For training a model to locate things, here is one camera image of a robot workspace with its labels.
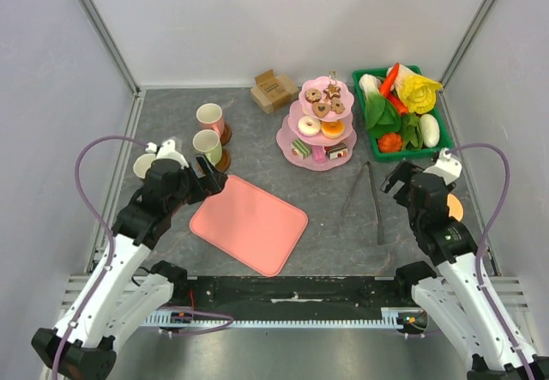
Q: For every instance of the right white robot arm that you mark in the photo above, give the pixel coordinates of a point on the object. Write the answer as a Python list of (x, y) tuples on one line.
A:
[(453, 287)]

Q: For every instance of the white eggplant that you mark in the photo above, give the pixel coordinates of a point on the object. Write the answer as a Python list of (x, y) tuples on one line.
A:
[(430, 130)]

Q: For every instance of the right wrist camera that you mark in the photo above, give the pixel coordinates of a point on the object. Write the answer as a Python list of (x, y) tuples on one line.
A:
[(446, 166)]

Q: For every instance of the orange pumpkin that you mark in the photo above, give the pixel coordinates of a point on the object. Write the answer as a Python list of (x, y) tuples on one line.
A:
[(390, 143)]

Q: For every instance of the small orange glazed donut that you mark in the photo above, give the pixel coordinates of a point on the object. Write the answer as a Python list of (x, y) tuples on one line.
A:
[(333, 130)]

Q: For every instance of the pink mug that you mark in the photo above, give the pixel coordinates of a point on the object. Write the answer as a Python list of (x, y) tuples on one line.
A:
[(210, 117)]

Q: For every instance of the white cable duct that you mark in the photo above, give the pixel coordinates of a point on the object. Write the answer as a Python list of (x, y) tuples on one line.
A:
[(389, 319)]

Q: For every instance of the yellow napa cabbage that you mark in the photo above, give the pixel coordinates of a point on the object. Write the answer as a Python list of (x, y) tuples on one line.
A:
[(417, 92)]

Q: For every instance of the black mug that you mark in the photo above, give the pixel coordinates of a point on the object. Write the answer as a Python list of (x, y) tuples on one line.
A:
[(142, 164)]

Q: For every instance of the pink layered cake slice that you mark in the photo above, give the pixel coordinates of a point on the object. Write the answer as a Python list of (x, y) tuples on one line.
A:
[(318, 154)]

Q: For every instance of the green mug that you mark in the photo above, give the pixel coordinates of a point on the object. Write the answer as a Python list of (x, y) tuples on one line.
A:
[(207, 142)]

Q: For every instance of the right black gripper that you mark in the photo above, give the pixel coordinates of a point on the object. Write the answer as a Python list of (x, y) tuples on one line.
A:
[(401, 172)]

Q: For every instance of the green bok choy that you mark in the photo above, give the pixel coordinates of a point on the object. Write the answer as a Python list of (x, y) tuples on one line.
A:
[(381, 117)]

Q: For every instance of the cardboard box stack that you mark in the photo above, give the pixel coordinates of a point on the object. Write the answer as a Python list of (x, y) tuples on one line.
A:
[(272, 92)]

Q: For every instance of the pink three tier stand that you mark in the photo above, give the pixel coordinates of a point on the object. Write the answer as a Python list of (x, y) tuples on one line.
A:
[(289, 132)]

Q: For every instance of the heart shaped cookie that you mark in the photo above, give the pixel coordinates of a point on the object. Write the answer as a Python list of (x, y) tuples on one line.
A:
[(321, 109)]

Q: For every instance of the green layered cake slice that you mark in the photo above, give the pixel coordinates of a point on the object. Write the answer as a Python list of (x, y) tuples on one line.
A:
[(301, 149)]

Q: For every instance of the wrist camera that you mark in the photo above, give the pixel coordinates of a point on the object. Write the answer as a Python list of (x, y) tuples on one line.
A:
[(168, 149), (446, 166)]

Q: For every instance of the brown saucer upper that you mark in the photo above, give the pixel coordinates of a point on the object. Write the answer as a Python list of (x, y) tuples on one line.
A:
[(226, 134)]

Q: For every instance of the spinach leaves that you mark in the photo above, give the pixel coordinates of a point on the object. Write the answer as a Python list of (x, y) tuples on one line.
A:
[(410, 132)]

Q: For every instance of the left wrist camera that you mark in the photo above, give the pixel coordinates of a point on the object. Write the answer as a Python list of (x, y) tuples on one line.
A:
[(168, 149)]

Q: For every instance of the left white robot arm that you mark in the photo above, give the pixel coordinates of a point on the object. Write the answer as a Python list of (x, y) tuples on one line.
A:
[(85, 342)]

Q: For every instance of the brown saucer middle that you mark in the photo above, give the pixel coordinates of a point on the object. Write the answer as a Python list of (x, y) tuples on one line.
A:
[(225, 161)]

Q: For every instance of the metal serving tongs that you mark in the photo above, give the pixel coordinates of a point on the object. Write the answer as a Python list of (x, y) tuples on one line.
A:
[(373, 199)]

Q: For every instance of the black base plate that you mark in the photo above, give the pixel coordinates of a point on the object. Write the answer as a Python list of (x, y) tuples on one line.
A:
[(293, 298)]

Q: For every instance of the red chili pepper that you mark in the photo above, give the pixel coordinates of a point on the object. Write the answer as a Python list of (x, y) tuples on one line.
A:
[(389, 81)]

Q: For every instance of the brown saucer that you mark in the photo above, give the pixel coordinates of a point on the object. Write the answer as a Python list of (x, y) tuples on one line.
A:
[(226, 134), (225, 161)]

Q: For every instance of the star shaped cookie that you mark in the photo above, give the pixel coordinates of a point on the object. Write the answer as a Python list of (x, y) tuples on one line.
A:
[(332, 91)]

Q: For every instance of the small chocolate nut donut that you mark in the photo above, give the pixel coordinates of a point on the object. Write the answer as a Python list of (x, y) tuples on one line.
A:
[(313, 95)]

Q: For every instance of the chocolate cake slice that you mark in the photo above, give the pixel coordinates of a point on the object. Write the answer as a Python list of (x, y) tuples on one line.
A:
[(336, 151)]

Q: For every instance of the yellow round sponge cake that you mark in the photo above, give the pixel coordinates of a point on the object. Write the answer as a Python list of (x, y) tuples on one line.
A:
[(455, 207)]

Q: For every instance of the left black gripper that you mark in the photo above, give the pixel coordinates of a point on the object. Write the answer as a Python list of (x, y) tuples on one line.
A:
[(214, 182)]

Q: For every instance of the pink serving tray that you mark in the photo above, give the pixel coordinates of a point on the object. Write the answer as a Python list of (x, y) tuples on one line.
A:
[(251, 225)]

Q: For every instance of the green plastic crate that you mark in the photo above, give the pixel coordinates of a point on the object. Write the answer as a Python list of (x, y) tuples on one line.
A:
[(445, 140)]

